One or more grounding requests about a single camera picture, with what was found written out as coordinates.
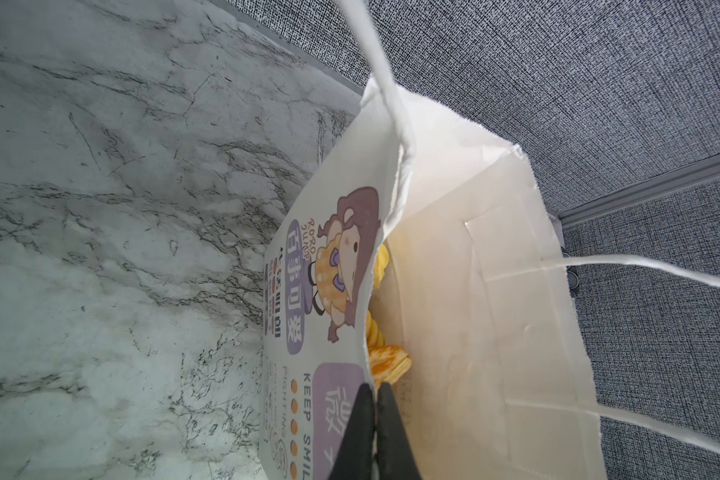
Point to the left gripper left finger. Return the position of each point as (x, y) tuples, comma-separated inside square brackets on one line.
[(354, 460)]

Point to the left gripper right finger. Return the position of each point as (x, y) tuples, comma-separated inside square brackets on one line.
[(395, 458)]

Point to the ridged yellow spiral bread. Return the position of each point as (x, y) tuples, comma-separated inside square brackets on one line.
[(388, 363)]

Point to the white printed paper bag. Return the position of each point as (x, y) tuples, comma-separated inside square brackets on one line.
[(500, 386)]

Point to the yellow braided pastry bread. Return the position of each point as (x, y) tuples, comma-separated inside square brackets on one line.
[(380, 265)]

